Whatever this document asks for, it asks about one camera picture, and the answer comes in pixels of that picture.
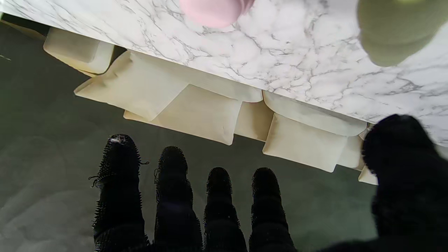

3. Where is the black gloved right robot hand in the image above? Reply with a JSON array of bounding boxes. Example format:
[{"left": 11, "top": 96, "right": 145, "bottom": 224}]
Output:
[{"left": 89, "top": 114, "right": 448, "bottom": 252}]

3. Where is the pink thermos lid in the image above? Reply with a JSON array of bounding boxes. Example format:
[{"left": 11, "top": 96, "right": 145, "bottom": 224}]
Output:
[{"left": 180, "top": 0, "right": 255, "bottom": 29}]

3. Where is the sponge cup brush red handle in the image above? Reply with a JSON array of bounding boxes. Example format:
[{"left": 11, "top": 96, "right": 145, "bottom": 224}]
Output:
[{"left": 357, "top": 0, "right": 448, "bottom": 68}]

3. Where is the large cream cushion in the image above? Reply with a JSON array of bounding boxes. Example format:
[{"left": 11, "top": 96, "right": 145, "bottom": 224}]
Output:
[{"left": 123, "top": 84, "right": 243, "bottom": 146}]

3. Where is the cream fabric sofa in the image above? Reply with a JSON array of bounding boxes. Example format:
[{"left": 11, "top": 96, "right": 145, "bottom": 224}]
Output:
[{"left": 43, "top": 27, "right": 448, "bottom": 186}]

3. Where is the tilted small cream cushion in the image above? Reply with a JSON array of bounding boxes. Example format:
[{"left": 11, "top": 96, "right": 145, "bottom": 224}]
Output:
[{"left": 73, "top": 51, "right": 189, "bottom": 122}]

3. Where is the wide rectangular cream cushion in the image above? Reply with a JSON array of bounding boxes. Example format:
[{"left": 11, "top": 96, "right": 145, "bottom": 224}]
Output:
[{"left": 262, "top": 113, "right": 349, "bottom": 173}]

